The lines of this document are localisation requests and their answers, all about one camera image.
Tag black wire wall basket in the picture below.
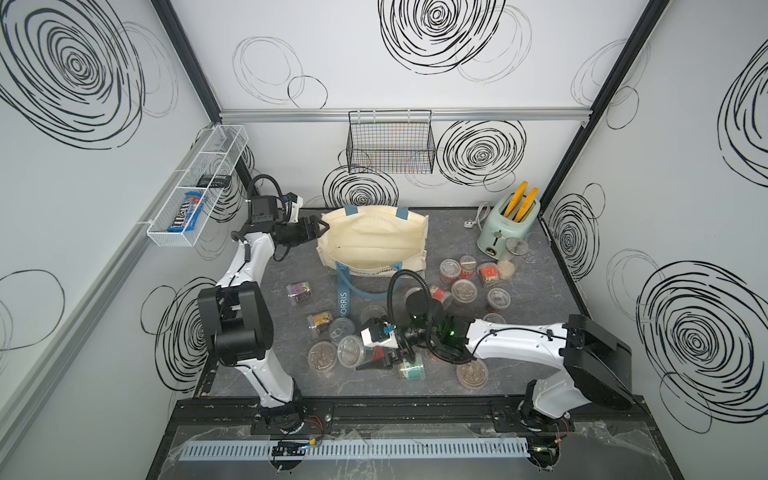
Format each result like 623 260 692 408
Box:
345 109 437 175

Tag yellow toast slice right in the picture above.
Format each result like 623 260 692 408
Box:
514 187 538 223

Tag yellow purple label jar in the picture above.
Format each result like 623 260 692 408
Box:
306 310 334 336

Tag black aluminium frame post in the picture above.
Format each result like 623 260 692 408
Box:
151 0 257 223

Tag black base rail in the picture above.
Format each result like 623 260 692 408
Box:
164 395 653 435

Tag black small device on shelf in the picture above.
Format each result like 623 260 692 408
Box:
196 174 232 189

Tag clear jar dark seeds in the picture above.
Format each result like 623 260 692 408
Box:
486 287 511 311

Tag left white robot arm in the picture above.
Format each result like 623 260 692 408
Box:
197 193 329 414

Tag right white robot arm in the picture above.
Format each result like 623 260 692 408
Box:
393 292 634 424

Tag yellow toast slice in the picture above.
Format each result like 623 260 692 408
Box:
514 187 538 223
503 181 528 218

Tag grey label seed jar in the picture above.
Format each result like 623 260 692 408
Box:
328 317 357 345

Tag white slotted cable duct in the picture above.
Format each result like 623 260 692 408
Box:
178 438 530 461

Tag clear purple seed jar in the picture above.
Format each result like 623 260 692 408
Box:
286 281 312 305

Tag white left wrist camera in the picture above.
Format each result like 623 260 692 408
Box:
283 192 304 224

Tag clear brown seed jar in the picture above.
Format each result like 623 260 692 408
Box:
307 340 338 372

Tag blue candy bag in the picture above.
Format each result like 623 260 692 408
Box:
166 191 204 233

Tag yellow toast slice left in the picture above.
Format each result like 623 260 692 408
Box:
503 181 528 218

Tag teal green label jar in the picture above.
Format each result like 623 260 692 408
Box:
398 358 426 381

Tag clear jar red band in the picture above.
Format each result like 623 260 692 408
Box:
459 255 477 279

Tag clear plastic cup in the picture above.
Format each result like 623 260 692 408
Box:
496 238 529 280

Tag clear empty-looking jar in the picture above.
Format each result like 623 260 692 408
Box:
337 335 374 369

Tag mint green toaster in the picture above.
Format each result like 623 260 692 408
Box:
476 193 540 260

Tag cream canvas tote bag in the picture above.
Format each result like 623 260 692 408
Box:
316 205 429 317

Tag clear jar brown contents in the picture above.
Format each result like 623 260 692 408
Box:
456 360 489 390

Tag white wire wall shelf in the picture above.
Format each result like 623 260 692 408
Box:
147 124 248 247

